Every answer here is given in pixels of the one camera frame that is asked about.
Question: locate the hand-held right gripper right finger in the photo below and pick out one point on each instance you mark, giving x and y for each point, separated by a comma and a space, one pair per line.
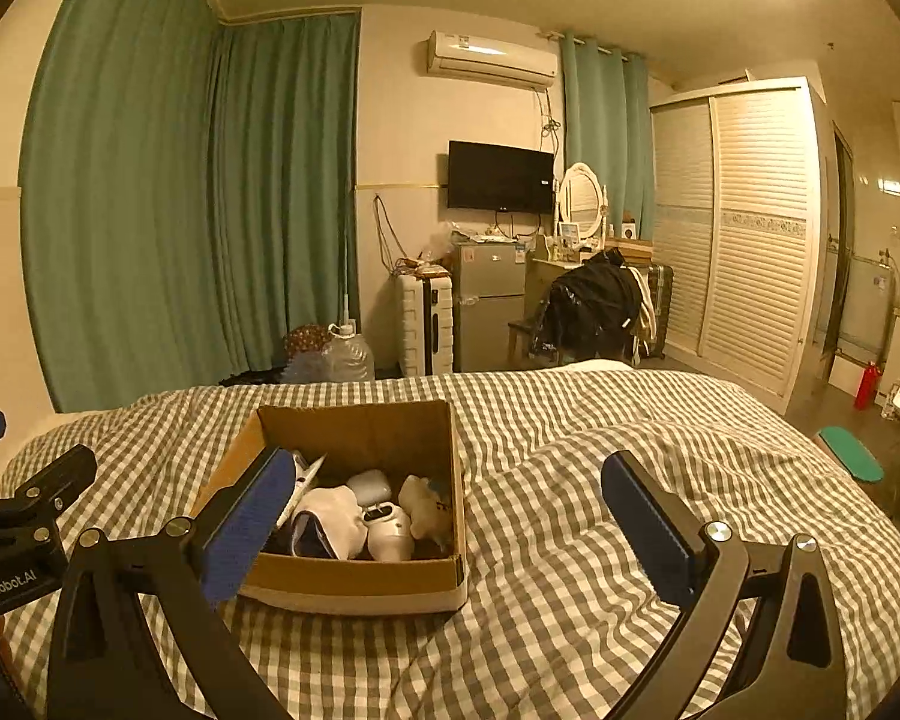
649, 532

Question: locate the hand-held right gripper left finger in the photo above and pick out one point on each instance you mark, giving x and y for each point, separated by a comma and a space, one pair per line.
244, 532

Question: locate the white cream tube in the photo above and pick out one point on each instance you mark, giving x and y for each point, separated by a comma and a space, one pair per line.
307, 472

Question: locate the white sock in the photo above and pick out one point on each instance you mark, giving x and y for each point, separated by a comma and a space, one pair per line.
334, 521

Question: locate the brown cardboard box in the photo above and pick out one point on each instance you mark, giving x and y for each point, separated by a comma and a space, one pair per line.
345, 585

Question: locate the tissue packet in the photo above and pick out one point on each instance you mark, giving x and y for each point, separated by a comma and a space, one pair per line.
367, 486

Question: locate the white round gadget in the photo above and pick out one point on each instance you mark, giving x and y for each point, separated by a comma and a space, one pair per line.
388, 532

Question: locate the grey white checked blanket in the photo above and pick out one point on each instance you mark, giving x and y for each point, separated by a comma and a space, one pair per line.
570, 427

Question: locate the floral bag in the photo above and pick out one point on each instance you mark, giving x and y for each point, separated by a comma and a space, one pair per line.
304, 345

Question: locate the clear water jug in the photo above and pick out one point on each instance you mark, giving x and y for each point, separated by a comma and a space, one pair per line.
349, 356

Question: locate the teal oval board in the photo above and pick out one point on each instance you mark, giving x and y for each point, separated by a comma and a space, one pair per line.
851, 454

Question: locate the silver suitcase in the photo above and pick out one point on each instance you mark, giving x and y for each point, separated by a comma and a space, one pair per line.
658, 307

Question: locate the dark wooden chair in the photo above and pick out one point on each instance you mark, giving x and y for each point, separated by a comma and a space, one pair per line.
521, 341

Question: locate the black jacket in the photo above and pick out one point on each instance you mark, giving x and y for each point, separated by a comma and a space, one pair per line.
589, 304

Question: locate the white leaning board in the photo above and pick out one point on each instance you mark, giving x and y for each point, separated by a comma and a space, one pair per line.
844, 371

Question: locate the green curtain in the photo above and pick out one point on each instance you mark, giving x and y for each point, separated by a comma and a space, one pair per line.
120, 202
289, 187

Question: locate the red fire extinguisher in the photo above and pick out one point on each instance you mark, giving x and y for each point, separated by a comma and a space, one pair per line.
866, 386

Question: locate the white suitcase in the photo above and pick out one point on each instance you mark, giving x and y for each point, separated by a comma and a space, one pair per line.
420, 326

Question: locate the dressing table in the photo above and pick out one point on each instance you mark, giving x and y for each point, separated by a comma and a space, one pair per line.
544, 274

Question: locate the silver small fridge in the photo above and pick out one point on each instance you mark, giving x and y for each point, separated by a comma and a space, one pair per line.
487, 300

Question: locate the white louvred wardrobe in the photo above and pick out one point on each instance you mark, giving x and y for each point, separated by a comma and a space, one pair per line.
750, 240

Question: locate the white oval mirror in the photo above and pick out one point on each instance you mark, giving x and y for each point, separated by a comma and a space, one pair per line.
579, 199

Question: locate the clear plastic bag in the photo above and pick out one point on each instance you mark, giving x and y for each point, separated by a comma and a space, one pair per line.
444, 240

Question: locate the light teal curtain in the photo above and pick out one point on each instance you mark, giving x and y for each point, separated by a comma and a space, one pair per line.
607, 127

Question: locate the white air conditioner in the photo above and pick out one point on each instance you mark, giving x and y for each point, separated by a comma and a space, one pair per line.
491, 58

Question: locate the small photo frame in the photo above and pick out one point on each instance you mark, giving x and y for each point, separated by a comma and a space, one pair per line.
570, 231

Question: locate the black wall television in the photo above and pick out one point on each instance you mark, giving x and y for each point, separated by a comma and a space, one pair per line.
499, 176

